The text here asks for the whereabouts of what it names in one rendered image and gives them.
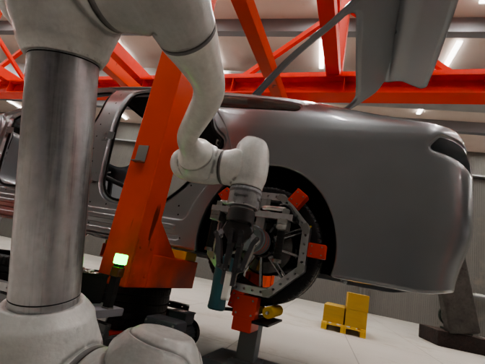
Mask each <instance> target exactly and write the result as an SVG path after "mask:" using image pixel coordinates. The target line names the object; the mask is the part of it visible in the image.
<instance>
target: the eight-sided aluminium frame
mask: <svg viewBox="0 0 485 364"><path fill-rule="evenodd" d="M261 199H271V202H273V203H280V204H288V205H290V206H291V207H292V209H293V210H294V212H295V214H296V216H297V219H298V220H299V226H300V227H301V228H302V236H301V241H300V250H299V256H298V261H297V267H296V268H295V269H293V270H292V271H291V272H290V273H288V274H286V275H285V276H284V277H282V278H281V279H280V280H278V281H277V282H275V283H274V284H273V285H272V286H270V287H269V288H267V289H266V288H262V287H256V286H252V285H246V284H243V283H239V282H236V285H235V286H234V287H233V286H232V287H231V290H233V289H234V290H237V291H240V292H242V293H248V294H251V295H257V296H261V297H263V298H264V297H265V298H272V297H273V296H274V295H276V294H277V293H278V292H280V291H281V290H283V289H284V288H285V287H286V286H288V285H289V284H291V283H292V282H293V281H295V280H296V279H297V278H299V277H300V276H302V275H303V274H304V273H305V272H306V268H307V258H308V256H307V247H308V243H309V242H310V237H311V235H312V234H311V232H312V229H311V227H310V226H309V225H308V223H307V222H306V221H305V220H304V218H303V217H302V215H301V214H300V213H299V212H298V211H297V209H296V208H295V207H294V205H293V204H292V203H291V202H290V201H289V200H288V198H287V196H286V195H285V194H274V193H267V192H262V195H261ZM223 225H224V223H220V222H218V225H217V230H221V229H222V228H223ZM305 236H306V237H305ZM213 248H214V250H213V251H207V255H208V257H209V258H210V260H211V262H212V264H213V265H214V267H215V266H216V238H215V239H214V245H213ZM302 262H303V263H302ZM295 273H296V274H295Z"/></svg>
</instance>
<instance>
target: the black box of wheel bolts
mask: <svg viewBox="0 0 485 364"><path fill-rule="evenodd" d="M108 277H109V275H108V274H103V273H100V272H96V271H95V270H94V269H87V268H85V267H84V266H83V270H82V287H81V293H82V294H84V295H85V296H86V297H87V298H88V299H89V301H90V302H91V303H101V301H102V297H103V294H104V291H105V286H106V283H107V281H108Z"/></svg>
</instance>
